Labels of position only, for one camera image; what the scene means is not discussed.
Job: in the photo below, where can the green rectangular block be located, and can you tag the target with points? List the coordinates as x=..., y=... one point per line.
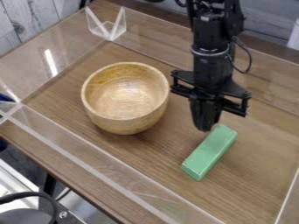
x=198, y=164

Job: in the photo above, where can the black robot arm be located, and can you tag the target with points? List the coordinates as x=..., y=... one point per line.
x=216, y=24

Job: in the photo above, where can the black table leg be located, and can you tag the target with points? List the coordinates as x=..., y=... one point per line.
x=50, y=184

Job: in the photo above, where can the brown wooden bowl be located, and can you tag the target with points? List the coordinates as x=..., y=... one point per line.
x=124, y=97

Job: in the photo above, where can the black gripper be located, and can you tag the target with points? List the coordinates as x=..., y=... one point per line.
x=210, y=88

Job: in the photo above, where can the clear acrylic enclosure wall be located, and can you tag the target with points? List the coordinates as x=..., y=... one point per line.
x=130, y=174

